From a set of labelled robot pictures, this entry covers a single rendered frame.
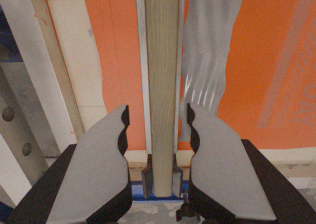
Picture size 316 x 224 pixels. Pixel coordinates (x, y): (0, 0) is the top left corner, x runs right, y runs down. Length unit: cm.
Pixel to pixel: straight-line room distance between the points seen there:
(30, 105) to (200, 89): 156
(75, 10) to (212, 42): 20
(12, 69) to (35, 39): 137
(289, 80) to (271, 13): 12
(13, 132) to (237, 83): 36
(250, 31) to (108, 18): 20
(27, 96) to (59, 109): 139
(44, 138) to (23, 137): 155
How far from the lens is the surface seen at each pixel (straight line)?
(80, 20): 29
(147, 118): 28
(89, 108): 34
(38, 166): 39
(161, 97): 19
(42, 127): 183
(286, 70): 36
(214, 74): 30
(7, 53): 41
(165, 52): 17
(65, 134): 35
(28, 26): 29
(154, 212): 257
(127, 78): 30
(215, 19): 28
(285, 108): 40
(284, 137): 44
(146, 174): 33
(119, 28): 28
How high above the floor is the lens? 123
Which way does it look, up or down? 60 degrees down
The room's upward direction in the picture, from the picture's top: 179 degrees clockwise
